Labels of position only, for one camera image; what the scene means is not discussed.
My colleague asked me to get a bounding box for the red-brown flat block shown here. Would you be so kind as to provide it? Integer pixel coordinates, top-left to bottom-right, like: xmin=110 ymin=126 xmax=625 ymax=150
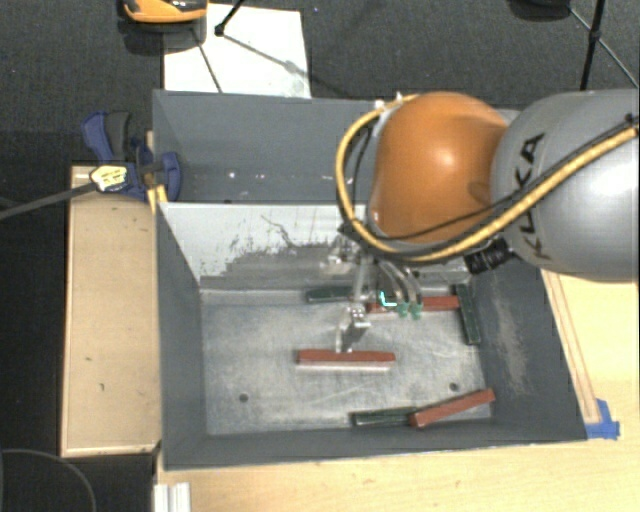
xmin=293 ymin=348 xmax=397 ymax=368
xmin=366 ymin=295 xmax=461 ymax=313
xmin=408 ymin=388 xmax=497 ymax=431

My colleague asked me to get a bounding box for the dark green flat block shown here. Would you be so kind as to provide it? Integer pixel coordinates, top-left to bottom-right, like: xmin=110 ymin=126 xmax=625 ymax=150
xmin=453 ymin=283 xmax=483 ymax=347
xmin=349 ymin=406 xmax=420 ymax=428
xmin=305 ymin=285 xmax=355 ymax=304

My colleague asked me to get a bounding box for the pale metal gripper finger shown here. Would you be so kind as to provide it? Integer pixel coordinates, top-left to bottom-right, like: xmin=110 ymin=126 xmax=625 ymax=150
xmin=335 ymin=306 xmax=366 ymax=354
xmin=345 ymin=319 xmax=373 ymax=354

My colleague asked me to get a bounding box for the black cylinder on white bracket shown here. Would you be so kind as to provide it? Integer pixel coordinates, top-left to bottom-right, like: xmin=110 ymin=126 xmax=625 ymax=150
xmin=462 ymin=238 xmax=511 ymax=275

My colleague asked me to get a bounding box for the grey metal bin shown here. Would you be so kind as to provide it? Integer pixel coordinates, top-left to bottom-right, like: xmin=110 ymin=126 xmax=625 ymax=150
xmin=151 ymin=89 xmax=589 ymax=471

